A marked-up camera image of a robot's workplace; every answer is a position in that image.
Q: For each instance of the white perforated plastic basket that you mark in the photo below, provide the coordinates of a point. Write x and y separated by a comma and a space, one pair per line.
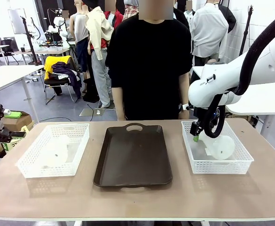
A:
217, 162
55, 150

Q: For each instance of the white wrist watch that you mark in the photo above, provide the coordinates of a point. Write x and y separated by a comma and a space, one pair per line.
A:
184, 107

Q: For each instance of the white table with metal leg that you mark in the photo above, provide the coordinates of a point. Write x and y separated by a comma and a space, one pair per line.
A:
8, 75

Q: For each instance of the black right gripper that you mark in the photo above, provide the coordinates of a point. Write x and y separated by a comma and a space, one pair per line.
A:
196, 128

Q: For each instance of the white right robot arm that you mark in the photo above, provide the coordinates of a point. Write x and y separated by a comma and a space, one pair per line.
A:
252, 70

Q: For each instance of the person's right forearm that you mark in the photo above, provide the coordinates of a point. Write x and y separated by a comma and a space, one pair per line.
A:
119, 101

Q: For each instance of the metal frame chair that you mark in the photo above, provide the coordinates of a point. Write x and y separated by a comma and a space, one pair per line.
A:
57, 82

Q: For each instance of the dark purple garment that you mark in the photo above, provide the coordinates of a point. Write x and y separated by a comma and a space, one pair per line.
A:
68, 73

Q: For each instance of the black light stand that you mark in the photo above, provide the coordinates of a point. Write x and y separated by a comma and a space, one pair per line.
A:
246, 30

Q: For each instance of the mannequin with beige jacket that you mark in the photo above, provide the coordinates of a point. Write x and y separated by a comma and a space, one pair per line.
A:
99, 47

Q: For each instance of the black tripod stand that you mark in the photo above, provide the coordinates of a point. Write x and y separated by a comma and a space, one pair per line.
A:
30, 42

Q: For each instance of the dark brown plastic tray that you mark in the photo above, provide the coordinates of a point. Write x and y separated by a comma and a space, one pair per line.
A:
132, 155

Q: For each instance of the mannequin with red shirt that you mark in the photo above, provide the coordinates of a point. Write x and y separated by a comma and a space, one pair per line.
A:
115, 20

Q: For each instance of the person's left hand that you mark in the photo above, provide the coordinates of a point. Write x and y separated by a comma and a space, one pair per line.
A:
183, 114

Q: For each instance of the person's left forearm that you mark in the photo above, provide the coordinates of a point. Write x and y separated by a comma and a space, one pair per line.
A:
183, 89

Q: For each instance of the person in black shirt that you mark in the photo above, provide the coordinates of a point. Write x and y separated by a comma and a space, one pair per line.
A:
149, 70

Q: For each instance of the mannequin with black jacket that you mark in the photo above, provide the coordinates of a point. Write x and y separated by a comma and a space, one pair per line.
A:
229, 18

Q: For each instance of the translucent plastic conical flask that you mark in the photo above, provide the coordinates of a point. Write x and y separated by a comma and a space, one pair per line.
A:
222, 147
56, 150

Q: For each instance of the person's right hand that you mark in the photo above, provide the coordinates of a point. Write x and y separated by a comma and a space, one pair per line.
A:
121, 117

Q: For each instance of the black office chair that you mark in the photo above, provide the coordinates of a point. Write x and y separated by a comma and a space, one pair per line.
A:
6, 50

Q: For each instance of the mannequin with white shirt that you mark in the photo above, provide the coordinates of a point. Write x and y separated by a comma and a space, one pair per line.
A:
207, 30

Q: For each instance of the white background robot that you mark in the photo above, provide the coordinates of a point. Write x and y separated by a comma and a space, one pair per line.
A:
57, 23

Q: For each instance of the grey mannequin floor plate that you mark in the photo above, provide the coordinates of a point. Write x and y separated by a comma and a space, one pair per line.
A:
92, 112

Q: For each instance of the mannequin with grey tank top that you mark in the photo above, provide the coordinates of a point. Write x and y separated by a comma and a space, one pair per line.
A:
80, 30

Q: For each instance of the yellow garment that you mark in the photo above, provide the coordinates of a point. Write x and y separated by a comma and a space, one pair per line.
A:
48, 64

